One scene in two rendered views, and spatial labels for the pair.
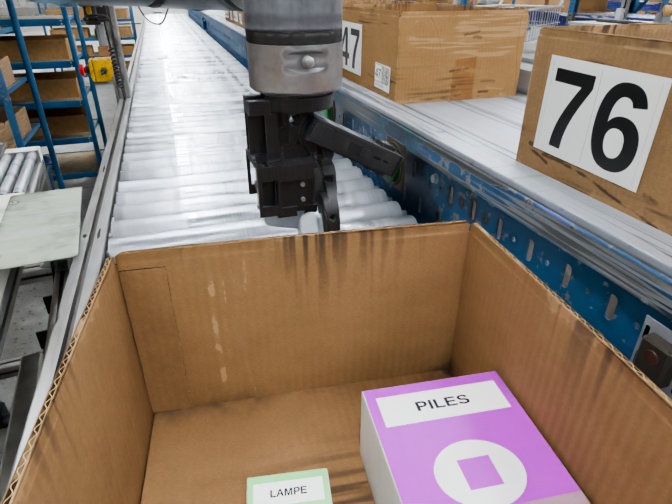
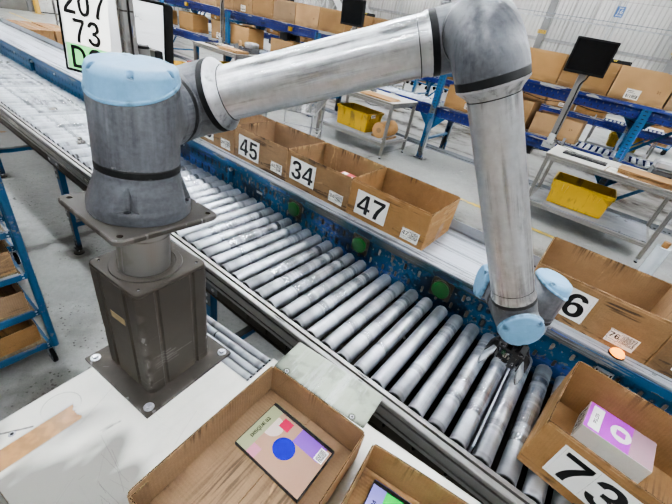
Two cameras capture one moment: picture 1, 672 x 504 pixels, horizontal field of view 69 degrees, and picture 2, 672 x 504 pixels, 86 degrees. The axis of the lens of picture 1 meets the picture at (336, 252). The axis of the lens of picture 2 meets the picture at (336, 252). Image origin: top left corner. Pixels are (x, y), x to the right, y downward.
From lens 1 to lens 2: 1.11 m
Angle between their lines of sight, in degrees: 34
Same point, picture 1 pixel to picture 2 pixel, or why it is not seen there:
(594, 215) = (572, 334)
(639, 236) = (589, 342)
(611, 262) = (584, 351)
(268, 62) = not seen: hidden behind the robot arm
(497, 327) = (592, 390)
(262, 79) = not seen: hidden behind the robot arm
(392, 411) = (593, 427)
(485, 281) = (587, 378)
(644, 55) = (588, 289)
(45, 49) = not seen: outside the picture
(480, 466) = (619, 433)
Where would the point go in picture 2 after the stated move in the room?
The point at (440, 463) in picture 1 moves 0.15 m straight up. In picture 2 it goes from (614, 436) to (651, 402)
